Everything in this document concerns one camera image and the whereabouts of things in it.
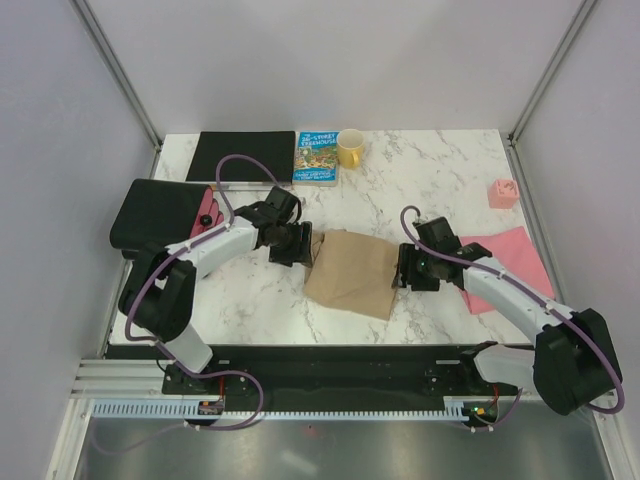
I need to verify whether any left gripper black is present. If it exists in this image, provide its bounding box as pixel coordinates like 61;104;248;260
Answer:
269;220;313;269

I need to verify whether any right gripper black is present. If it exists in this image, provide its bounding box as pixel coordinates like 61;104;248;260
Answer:
390;242;439;292

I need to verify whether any beige t shirt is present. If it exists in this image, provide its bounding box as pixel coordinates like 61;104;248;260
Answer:
303;230;399;321

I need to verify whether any black pink drawer unit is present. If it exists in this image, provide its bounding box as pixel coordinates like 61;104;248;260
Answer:
109;179;224;260

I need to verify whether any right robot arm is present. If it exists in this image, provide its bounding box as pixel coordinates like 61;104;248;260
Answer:
394;217;626;415

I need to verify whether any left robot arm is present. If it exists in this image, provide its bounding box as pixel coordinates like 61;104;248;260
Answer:
118;186;312;393

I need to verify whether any blue treehouse book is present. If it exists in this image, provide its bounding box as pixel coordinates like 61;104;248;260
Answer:
293;131;338;187

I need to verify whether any pink folded t shirt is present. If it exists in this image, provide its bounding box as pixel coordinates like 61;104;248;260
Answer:
460;226;555;298

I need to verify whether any black notebook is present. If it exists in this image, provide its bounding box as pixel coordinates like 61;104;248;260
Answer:
185;131;296;190

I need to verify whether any pink cube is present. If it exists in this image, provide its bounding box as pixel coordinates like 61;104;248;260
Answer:
488;179;520;209

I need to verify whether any yellow mug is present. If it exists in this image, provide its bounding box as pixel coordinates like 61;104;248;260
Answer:
336;129;364;169

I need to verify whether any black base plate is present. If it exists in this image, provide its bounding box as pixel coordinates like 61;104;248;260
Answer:
162;345;517;412

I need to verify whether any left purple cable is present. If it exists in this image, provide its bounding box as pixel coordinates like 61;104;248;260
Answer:
92;154;292;456

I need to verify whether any white cable duct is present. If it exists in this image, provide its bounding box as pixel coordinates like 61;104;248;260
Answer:
91;398;471;422

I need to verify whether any aluminium front rail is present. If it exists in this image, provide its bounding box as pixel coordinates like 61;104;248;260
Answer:
69;355;617;400

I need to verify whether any right aluminium frame post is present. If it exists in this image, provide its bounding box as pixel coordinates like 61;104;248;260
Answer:
506;0;601;146

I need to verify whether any aluminium frame post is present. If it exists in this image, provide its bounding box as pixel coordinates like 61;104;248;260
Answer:
506;0;601;146
69;0;163;152

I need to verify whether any left aluminium frame post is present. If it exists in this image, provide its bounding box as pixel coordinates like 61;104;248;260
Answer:
69;0;163;152

